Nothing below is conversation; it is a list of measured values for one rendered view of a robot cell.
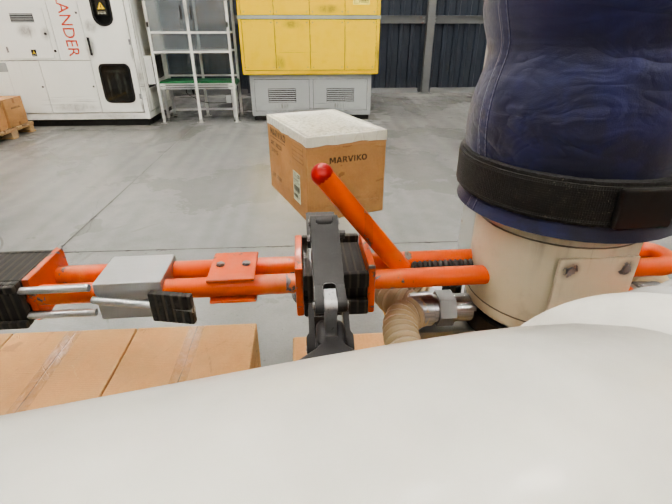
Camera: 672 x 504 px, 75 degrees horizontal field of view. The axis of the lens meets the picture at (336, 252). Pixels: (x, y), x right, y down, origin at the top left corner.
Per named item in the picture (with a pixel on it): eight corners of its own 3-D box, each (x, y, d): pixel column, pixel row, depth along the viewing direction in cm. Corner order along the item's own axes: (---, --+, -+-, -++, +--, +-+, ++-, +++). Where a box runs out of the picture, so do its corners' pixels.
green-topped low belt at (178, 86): (243, 115, 781) (239, 77, 751) (239, 121, 735) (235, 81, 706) (172, 116, 774) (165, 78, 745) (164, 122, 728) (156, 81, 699)
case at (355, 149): (271, 185, 253) (266, 114, 235) (334, 176, 268) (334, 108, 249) (308, 223, 205) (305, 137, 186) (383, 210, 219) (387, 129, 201)
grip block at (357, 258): (363, 271, 56) (364, 229, 53) (375, 316, 47) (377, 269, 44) (297, 274, 55) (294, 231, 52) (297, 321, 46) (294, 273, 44)
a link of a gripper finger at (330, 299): (316, 364, 36) (317, 355, 31) (313, 302, 38) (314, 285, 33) (345, 362, 36) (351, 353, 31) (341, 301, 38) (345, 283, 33)
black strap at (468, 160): (599, 154, 58) (608, 123, 56) (766, 227, 37) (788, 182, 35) (431, 159, 56) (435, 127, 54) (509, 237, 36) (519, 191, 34)
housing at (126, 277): (182, 284, 53) (176, 251, 51) (167, 318, 47) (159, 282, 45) (122, 287, 52) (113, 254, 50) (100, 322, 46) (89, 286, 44)
